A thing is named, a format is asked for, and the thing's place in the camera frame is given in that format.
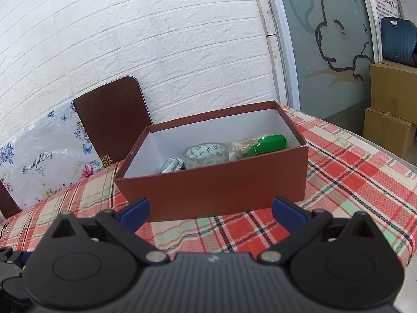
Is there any clear patterned tape roll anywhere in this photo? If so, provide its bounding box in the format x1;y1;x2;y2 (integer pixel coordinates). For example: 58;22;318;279
183;143;229;169

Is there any cotton swabs bag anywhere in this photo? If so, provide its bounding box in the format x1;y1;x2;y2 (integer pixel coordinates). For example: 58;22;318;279
231;134;272;159

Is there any white green small package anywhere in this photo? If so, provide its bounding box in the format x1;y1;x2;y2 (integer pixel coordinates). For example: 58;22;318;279
159;157;186;174

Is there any green packaged box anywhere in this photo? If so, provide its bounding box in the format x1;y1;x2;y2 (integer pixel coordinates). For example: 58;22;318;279
244;134;286;158

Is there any brown cardboard box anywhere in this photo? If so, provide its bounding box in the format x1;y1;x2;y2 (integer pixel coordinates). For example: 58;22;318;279
114;101;308;221

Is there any floral plastic pillow bag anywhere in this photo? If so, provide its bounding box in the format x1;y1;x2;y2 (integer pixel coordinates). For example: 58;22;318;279
1;101;104;210

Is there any brown wooden headboard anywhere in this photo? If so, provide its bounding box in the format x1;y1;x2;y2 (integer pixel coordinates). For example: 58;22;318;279
1;76;151;218

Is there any lower cardboard carton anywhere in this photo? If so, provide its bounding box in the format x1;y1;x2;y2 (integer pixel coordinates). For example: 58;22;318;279
363;107;416;158

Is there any cardboard carton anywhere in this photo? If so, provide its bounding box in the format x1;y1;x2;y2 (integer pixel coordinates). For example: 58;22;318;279
369;60;417;124
363;107;416;158

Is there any upper cardboard carton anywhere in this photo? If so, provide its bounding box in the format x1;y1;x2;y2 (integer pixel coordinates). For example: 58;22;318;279
369;60;417;124

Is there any frosted cartoon glass door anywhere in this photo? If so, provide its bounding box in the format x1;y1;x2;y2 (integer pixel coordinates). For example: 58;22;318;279
270;0;374;119

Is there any blue chair back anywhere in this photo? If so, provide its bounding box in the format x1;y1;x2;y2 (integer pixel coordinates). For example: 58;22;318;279
380;17;416;67

